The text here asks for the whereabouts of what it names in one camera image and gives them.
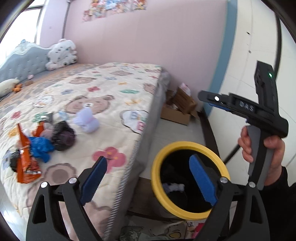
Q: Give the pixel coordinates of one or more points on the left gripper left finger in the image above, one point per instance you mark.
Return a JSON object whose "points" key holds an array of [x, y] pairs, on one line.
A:
{"points": [[46, 221]]}

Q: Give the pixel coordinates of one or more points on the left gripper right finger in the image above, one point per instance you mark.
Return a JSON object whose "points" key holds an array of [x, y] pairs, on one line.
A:
{"points": [[238, 211]]}

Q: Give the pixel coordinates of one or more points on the orange foil snack bag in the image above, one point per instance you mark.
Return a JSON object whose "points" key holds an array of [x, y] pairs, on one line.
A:
{"points": [[28, 169]]}

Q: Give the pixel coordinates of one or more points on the black plastic bag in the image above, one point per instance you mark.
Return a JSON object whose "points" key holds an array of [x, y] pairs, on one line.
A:
{"points": [[63, 136], [13, 159]]}

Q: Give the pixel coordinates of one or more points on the blue rubber glove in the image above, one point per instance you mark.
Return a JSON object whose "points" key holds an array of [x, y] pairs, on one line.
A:
{"points": [[41, 147]]}

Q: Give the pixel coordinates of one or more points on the orange peel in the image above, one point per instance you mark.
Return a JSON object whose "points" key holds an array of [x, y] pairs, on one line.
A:
{"points": [[40, 128]]}

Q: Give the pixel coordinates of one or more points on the silver green foil wrapper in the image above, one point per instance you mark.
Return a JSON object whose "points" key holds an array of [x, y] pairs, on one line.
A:
{"points": [[47, 118]]}

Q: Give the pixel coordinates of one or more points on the blue white candy wrapper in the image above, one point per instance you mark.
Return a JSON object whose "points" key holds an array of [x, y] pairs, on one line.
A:
{"points": [[63, 116]]}

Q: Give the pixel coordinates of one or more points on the lavender yarn pompom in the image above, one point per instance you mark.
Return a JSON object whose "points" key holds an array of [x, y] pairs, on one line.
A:
{"points": [[86, 121]]}

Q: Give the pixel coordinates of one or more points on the yellow rimmed trash bin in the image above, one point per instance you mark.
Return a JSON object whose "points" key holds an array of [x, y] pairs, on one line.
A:
{"points": [[171, 165]]}

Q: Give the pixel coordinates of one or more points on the cardboard box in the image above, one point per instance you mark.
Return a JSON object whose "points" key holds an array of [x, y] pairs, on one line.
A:
{"points": [[180, 106]]}

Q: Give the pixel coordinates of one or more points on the bear pattern quilt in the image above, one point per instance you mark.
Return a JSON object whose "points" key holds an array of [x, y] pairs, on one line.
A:
{"points": [[126, 99]]}

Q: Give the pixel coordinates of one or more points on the white goose plush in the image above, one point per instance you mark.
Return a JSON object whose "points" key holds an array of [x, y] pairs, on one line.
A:
{"points": [[10, 85]]}

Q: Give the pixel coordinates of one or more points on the blue tufted headboard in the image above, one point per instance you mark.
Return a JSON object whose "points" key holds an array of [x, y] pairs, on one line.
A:
{"points": [[27, 59]]}

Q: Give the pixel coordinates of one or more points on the white plush bear toy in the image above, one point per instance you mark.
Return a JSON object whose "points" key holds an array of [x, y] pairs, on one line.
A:
{"points": [[62, 54]]}

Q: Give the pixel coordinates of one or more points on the anime posters on wall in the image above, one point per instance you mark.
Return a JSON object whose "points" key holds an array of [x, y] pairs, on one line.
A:
{"points": [[99, 8]]}

